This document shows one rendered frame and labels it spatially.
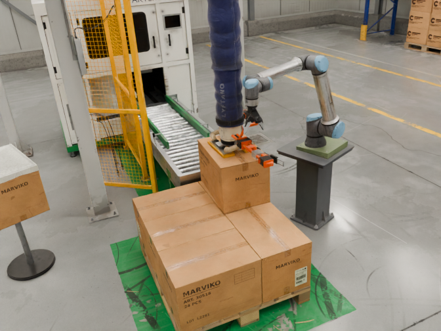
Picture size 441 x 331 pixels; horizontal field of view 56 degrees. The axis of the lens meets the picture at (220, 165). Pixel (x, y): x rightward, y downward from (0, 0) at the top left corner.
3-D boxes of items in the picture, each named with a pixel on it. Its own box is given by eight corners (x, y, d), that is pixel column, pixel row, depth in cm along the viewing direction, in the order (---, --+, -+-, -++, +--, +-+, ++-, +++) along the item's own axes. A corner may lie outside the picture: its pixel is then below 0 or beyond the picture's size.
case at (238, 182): (201, 180, 376) (197, 139, 358) (242, 171, 387) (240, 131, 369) (224, 213, 325) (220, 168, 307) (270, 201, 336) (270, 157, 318)
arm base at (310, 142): (310, 138, 384) (310, 128, 380) (329, 141, 373) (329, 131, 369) (300, 146, 371) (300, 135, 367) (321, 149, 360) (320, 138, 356)
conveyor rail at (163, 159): (127, 118, 574) (125, 105, 565) (130, 117, 575) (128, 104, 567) (180, 194, 382) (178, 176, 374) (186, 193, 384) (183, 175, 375)
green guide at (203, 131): (165, 100, 585) (165, 94, 581) (172, 99, 589) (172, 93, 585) (207, 140, 453) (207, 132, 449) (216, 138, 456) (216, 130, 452)
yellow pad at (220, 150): (207, 142, 350) (207, 137, 347) (218, 140, 353) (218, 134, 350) (223, 158, 321) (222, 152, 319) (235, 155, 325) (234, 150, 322)
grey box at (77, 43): (79, 70, 383) (71, 37, 370) (84, 69, 385) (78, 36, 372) (81, 75, 367) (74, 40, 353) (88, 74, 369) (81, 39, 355)
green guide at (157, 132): (127, 108, 568) (126, 101, 564) (135, 106, 571) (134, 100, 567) (160, 150, 435) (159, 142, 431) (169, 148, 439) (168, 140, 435)
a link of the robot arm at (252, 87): (262, 79, 278) (251, 83, 272) (262, 97, 284) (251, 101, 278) (252, 77, 285) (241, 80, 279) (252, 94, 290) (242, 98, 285)
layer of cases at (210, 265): (138, 236, 373) (132, 198, 355) (239, 207, 405) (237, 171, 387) (181, 334, 274) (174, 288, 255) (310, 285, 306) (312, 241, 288)
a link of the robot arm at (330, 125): (331, 129, 365) (313, 50, 323) (348, 132, 352) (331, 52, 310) (320, 138, 359) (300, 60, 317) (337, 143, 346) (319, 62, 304)
